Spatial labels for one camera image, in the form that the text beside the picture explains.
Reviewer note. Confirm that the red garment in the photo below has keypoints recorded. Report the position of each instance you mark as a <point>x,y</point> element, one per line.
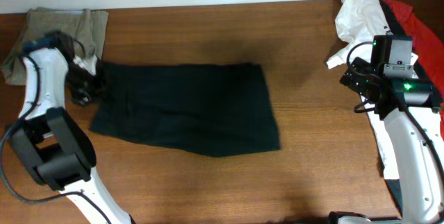
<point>423,40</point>

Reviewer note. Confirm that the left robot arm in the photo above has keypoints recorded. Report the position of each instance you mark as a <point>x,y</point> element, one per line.
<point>51,146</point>

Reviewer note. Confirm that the folded khaki shorts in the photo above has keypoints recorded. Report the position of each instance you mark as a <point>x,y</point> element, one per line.
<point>87,26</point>

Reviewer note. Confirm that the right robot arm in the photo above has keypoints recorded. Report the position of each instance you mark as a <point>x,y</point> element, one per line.
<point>408,107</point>

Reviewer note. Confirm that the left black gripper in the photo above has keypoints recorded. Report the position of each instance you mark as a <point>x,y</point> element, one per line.
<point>85,100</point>

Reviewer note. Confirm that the white t-shirt with print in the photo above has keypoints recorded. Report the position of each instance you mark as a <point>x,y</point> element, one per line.
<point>359,21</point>

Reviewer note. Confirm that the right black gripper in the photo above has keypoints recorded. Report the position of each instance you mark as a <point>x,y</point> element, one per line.
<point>358,74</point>

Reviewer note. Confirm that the black shorts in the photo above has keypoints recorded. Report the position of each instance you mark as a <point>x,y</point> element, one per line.
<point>207,109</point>

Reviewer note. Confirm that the black garment under white shirt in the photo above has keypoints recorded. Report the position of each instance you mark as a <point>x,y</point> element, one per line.
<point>395,23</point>

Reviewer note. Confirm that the dark grey garment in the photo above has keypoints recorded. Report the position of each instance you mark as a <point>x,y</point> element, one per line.
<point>396,194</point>

